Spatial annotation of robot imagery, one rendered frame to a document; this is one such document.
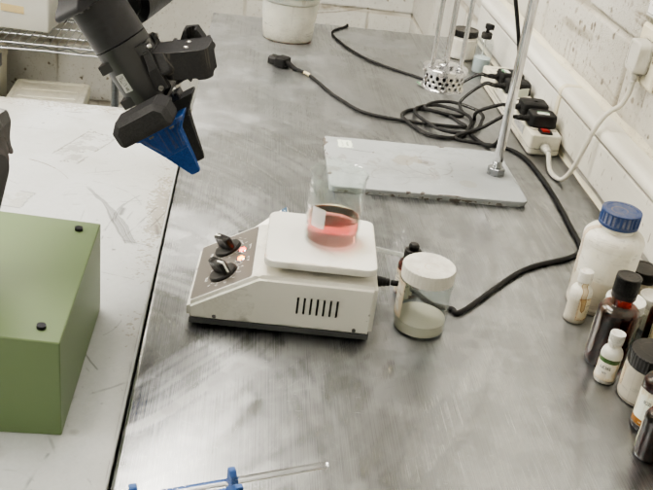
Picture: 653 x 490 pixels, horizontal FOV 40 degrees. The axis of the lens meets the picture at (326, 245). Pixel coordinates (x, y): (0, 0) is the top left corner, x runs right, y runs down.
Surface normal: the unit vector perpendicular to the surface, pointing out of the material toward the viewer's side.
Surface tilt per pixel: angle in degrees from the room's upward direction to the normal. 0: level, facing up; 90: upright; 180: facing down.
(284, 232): 0
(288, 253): 0
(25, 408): 90
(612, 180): 90
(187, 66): 91
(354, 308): 90
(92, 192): 0
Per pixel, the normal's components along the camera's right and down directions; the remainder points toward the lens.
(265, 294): 0.00, 0.47
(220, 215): 0.12, -0.88
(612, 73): -0.99, -0.07
